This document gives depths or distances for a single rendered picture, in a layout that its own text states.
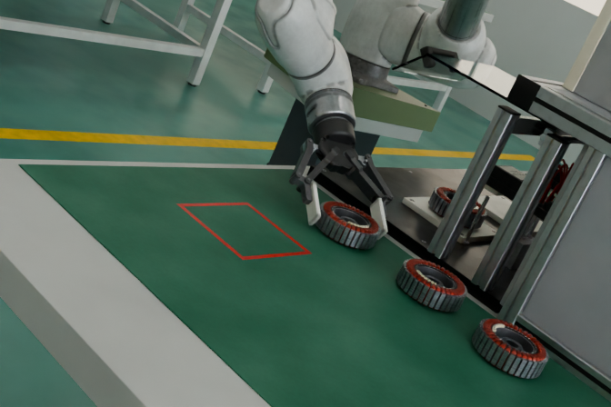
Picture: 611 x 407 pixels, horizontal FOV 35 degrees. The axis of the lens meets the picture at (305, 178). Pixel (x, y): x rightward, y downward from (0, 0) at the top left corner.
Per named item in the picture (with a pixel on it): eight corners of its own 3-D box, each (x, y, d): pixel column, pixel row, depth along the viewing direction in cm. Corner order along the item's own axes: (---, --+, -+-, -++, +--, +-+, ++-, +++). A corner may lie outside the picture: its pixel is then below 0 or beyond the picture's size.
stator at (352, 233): (304, 212, 167) (312, 193, 166) (357, 224, 173) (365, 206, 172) (327, 244, 158) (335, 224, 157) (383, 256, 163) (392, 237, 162)
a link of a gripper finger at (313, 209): (316, 182, 164) (312, 181, 164) (321, 216, 160) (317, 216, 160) (307, 192, 166) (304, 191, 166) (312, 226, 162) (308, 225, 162)
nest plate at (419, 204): (401, 202, 188) (404, 196, 187) (442, 201, 199) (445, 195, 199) (460, 243, 179) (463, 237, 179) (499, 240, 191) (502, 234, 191)
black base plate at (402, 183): (305, 174, 187) (310, 164, 186) (473, 177, 236) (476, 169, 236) (495, 313, 161) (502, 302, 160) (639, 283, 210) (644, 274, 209)
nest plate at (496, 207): (465, 201, 206) (467, 195, 206) (498, 200, 218) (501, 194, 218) (521, 237, 198) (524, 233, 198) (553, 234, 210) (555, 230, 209)
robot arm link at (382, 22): (341, 44, 268) (373, -31, 263) (402, 70, 266) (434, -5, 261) (331, 45, 252) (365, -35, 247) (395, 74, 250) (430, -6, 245)
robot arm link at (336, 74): (312, 128, 185) (285, 89, 175) (303, 66, 194) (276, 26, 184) (365, 110, 182) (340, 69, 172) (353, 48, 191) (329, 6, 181)
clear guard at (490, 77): (391, 69, 177) (405, 39, 175) (458, 80, 196) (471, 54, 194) (534, 154, 159) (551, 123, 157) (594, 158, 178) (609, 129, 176)
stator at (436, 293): (419, 272, 163) (429, 253, 162) (471, 310, 157) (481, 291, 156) (382, 278, 155) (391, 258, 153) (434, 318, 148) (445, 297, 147)
